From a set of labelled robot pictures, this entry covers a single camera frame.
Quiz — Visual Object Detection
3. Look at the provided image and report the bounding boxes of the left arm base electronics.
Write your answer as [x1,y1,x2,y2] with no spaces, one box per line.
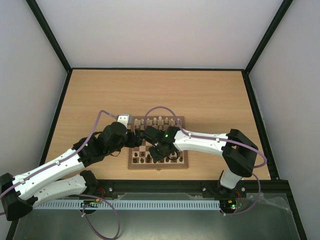
[80,187,106,215]

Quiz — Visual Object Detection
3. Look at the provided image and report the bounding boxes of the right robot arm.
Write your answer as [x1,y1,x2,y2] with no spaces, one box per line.
[142,126,259,197]

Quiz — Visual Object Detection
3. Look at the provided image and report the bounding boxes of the black aluminium frame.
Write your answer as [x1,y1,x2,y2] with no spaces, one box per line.
[4,0,308,240]

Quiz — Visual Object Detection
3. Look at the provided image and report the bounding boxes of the grey slotted cable duct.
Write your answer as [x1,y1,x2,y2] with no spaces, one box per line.
[36,199,220,211]

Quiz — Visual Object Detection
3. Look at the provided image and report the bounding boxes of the dark pieces front row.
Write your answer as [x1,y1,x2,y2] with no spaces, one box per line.
[131,157,188,165]

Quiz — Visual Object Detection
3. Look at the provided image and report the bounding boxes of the white queen chess piece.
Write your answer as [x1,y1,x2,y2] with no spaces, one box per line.
[158,116,163,125]

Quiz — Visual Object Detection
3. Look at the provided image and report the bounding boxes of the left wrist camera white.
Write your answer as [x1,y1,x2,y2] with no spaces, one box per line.
[117,113,133,127]

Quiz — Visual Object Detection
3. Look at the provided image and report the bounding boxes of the dark pieces row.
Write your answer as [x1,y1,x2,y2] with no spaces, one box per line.
[132,151,183,159]
[131,157,188,165]

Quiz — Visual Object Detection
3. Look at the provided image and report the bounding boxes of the dark pieces back row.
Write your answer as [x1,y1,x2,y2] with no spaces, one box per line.
[132,151,183,159]

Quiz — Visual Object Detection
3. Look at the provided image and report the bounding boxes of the wooden chess board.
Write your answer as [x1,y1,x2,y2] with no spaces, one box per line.
[128,116,189,170]

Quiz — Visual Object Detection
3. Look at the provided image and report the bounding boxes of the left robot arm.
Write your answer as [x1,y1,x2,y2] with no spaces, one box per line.
[0,121,142,221]

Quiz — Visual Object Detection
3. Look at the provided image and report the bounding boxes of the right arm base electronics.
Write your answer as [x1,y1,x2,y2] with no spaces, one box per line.
[219,190,247,216]

